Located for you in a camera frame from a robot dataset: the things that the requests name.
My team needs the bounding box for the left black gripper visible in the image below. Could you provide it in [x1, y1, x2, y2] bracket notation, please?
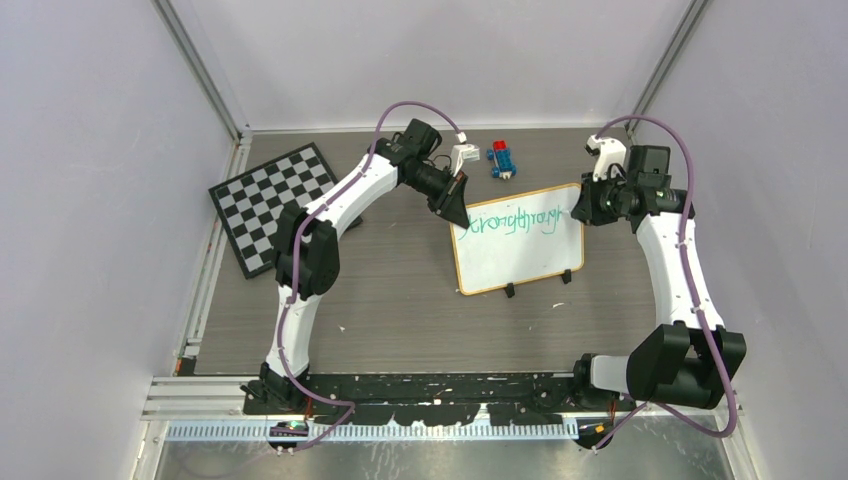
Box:
[405, 165, 471, 230]

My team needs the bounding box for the yellow framed whiteboard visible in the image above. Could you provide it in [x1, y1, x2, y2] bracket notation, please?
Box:
[450, 183, 585, 296]

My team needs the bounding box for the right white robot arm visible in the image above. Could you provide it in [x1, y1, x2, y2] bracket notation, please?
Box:
[570, 136, 747, 411]

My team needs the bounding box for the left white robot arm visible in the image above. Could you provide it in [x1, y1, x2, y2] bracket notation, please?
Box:
[258, 119, 480, 414]

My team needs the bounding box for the blue red toy car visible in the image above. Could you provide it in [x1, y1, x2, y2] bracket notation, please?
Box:
[486, 140, 517, 180]

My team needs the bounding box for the black white checkerboard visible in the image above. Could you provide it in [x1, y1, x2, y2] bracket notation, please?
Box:
[208, 143, 337, 279]

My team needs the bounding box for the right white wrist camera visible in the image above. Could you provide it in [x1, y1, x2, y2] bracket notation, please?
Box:
[585, 135, 627, 182]

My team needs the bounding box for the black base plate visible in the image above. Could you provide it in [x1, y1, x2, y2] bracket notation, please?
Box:
[241, 372, 634, 426]

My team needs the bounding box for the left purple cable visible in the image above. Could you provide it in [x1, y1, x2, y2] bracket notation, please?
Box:
[274, 101, 465, 453]

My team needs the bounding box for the aluminium frame rail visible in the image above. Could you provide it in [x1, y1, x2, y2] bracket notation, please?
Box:
[140, 374, 745, 444]

